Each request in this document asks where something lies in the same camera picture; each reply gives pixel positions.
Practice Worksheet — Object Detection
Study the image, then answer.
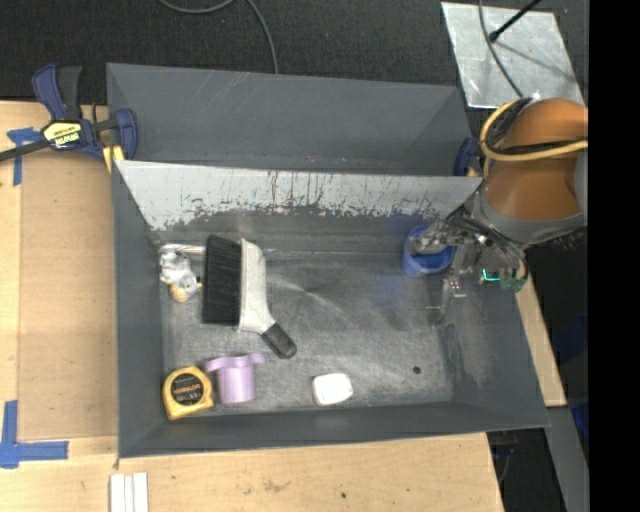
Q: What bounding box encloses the grey metal bin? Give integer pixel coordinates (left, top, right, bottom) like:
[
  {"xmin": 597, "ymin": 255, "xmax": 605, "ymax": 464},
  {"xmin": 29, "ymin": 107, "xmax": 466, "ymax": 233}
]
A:
[{"xmin": 104, "ymin": 62, "xmax": 552, "ymax": 459}]

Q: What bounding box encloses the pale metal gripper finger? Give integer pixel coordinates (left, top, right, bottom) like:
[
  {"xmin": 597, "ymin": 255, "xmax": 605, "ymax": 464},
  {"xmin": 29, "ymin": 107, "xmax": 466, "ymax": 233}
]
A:
[
  {"xmin": 449, "ymin": 278, "xmax": 470, "ymax": 329},
  {"xmin": 427, "ymin": 278, "xmax": 452, "ymax": 327}
]

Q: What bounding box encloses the white rounded small box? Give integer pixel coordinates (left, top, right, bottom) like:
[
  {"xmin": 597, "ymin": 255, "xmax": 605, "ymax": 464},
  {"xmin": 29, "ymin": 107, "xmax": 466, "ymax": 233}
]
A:
[{"xmin": 311, "ymin": 371, "xmax": 355, "ymax": 408}]

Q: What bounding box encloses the lilac plastic cup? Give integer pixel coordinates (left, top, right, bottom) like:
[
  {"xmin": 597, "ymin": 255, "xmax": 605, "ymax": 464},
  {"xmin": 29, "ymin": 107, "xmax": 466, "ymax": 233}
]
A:
[{"xmin": 204, "ymin": 351, "xmax": 267, "ymax": 406}]

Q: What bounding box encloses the white and grey toy animal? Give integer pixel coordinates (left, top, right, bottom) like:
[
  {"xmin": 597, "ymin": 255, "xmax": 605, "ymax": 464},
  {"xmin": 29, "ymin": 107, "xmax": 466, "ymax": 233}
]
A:
[{"xmin": 158, "ymin": 242, "xmax": 204, "ymax": 304}]

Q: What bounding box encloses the white brush with black bristles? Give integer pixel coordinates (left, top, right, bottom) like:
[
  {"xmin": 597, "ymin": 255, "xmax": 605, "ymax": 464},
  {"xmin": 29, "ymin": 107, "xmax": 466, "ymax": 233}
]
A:
[{"xmin": 201, "ymin": 234, "xmax": 299, "ymax": 360}]

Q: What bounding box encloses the yellow tape measure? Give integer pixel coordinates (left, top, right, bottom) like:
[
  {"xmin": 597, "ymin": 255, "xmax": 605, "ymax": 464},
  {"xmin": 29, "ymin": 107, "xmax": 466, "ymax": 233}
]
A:
[{"xmin": 160, "ymin": 365, "xmax": 217, "ymax": 421}]

